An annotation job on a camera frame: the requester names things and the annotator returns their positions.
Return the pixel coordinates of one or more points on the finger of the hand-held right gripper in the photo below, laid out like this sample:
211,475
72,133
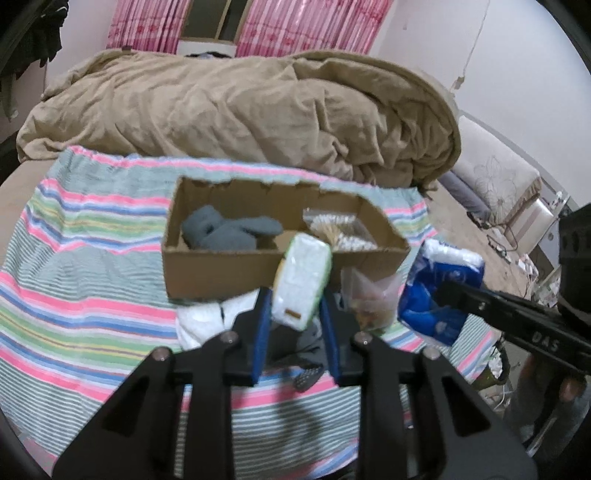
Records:
517,318

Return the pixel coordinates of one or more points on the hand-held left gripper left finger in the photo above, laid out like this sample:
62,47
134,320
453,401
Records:
261,332

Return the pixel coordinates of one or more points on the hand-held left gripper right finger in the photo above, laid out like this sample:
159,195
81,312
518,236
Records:
330,344

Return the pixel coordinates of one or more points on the white green tissue packet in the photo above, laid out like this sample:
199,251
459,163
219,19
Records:
300,277

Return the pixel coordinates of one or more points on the brown cardboard box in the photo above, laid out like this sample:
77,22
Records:
221,272

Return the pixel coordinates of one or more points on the blue tissue packet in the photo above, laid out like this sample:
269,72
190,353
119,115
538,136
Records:
425,304

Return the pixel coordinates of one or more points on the dark grey dotted sock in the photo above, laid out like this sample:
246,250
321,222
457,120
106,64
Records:
307,376

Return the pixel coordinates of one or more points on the white bedside cabinet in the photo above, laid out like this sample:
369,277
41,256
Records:
531,224

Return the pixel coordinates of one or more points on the clear plastic snack bag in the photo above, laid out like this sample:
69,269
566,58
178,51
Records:
369,300

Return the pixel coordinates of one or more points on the white cloth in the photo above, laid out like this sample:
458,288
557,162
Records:
203,323

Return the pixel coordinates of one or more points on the tan bed sheet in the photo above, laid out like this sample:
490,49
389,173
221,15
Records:
466,249

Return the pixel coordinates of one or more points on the grey fuzzy socks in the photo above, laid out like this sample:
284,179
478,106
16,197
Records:
226,230

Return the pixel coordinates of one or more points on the white flower pattern headboard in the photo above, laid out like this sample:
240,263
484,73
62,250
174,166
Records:
498,170

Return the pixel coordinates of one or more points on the clear bag of cotton swabs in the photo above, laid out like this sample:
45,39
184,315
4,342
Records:
341,226

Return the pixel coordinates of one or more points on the grey pillow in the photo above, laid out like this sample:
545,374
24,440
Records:
468,194

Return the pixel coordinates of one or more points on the striped blanket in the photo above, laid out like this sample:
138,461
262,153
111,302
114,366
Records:
92,300

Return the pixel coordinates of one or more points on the tan duvet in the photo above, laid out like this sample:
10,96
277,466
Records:
231,110

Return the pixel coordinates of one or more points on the pink curtain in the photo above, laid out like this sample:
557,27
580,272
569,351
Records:
314,23
147,23

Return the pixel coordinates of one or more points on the window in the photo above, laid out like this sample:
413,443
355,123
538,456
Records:
214,18

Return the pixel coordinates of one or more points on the dark hanging clothes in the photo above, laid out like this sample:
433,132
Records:
23,37

